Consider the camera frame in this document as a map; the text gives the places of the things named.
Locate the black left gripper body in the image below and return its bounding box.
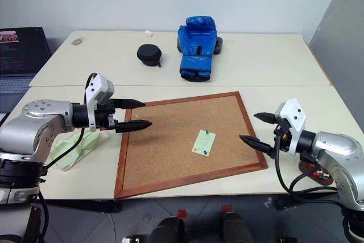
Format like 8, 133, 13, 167
95, 100, 119, 133

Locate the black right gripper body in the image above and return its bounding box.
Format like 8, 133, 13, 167
272, 117, 293, 153

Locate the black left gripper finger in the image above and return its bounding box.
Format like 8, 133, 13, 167
114, 120, 153, 134
110, 98, 146, 109

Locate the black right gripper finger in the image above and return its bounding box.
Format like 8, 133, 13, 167
239, 135, 276, 159
253, 112, 276, 125

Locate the light green paper note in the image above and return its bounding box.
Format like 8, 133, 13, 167
191, 129, 217, 157

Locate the wood-framed cork board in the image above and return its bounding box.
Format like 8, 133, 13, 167
113, 91, 269, 200

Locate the clear plastic tray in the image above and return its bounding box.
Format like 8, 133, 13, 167
49, 130, 112, 173

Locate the brown wooden pin dish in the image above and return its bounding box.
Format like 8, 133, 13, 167
298, 159, 334, 186

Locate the black round zip pouch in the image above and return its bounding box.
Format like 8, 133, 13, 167
136, 43, 163, 68

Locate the dark rounded shape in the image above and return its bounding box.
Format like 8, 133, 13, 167
148, 216, 187, 243
222, 211, 254, 243

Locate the blue boxing glove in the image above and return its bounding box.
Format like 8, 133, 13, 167
177, 15, 218, 82

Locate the dark laptop computer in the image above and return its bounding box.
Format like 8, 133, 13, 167
0, 26, 52, 114

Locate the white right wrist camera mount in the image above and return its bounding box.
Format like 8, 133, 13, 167
274, 98, 309, 157

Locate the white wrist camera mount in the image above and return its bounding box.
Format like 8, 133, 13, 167
84, 73, 115, 130
274, 98, 309, 157

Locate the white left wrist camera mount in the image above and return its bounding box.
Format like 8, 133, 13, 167
84, 73, 115, 130

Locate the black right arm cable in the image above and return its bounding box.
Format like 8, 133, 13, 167
274, 134, 346, 208

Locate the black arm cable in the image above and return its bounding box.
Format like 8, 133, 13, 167
42, 72, 99, 170
274, 134, 346, 208

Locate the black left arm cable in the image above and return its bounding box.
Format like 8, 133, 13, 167
42, 72, 99, 170

